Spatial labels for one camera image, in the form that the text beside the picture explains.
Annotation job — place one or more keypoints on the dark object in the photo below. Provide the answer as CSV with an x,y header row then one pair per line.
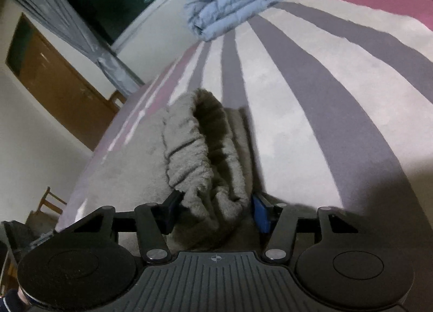
x,y
20,234

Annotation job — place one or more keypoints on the wooden chair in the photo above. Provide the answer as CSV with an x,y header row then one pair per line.
x,y
50,202
116,99

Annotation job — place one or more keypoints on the brown wooden door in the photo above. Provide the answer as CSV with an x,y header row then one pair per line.
x,y
57,92

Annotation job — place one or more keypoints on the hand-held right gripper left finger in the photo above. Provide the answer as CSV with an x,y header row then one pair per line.
x,y
171,212

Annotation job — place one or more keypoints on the grey curtain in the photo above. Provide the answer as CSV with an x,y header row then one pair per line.
x,y
77,28

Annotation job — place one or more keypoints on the striped bed sheet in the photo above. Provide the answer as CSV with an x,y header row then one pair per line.
x,y
321,102

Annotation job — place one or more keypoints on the window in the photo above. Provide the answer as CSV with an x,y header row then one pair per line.
x,y
111,4

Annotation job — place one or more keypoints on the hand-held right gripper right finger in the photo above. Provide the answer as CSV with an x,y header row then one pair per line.
x,y
260,212

